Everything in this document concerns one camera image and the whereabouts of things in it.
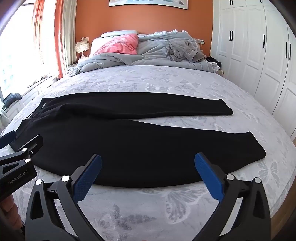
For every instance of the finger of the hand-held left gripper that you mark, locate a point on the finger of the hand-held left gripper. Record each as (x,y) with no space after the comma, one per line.
(7,139)
(27,143)

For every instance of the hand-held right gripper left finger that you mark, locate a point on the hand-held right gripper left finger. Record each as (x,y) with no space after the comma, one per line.
(87,178)

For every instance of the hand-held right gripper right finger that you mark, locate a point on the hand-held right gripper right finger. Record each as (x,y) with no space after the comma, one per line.
(208,178)

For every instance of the black pants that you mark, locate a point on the black pants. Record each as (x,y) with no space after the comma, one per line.
(115,143)

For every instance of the person's left hand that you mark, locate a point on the person's left hand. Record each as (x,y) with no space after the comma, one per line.
(9,208)

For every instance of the dark blue cloth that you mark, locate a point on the dark blue cloth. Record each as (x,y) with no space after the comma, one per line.
(11,98)

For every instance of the white windowsill cabinet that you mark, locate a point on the white windowsill cabinet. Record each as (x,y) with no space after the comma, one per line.
(30,92)

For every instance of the white cloth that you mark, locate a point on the white cloth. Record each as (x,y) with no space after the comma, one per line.
(42,78)

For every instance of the wooden nightstand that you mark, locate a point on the wooden nightstand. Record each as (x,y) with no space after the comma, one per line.
(220,73)

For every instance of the bed with butterfly-print sheet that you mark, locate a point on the bed with butterfly-print sheet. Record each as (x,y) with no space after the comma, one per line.
(161,78)

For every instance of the white feather lamp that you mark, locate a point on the white feather lamp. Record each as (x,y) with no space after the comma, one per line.
(81,45)

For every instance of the orange curtain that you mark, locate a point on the orange curtain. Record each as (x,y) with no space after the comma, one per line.
(38,23)
(59,34)

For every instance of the black cloth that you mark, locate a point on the black cloth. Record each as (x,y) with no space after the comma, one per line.
(214,61)

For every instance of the white pillow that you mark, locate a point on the white pillow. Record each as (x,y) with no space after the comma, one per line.
(97,45)

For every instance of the white sheer curtain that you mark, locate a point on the white sheer curtain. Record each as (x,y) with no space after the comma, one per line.
(69,27)

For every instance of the grey crumpled clothing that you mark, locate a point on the grey crumpled clothing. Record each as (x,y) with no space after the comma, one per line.
(182,49)

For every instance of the pink pillow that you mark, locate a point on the pink pillow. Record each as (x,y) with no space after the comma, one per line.
(120,44)

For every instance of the white wardrobe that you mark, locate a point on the white wardrobe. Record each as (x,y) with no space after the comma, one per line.
(254,46)

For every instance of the grey duvet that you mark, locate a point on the grey duvet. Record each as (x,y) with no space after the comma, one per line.
(150,48)

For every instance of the framed wall picture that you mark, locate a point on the framed wall picture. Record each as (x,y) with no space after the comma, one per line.
(148,4)

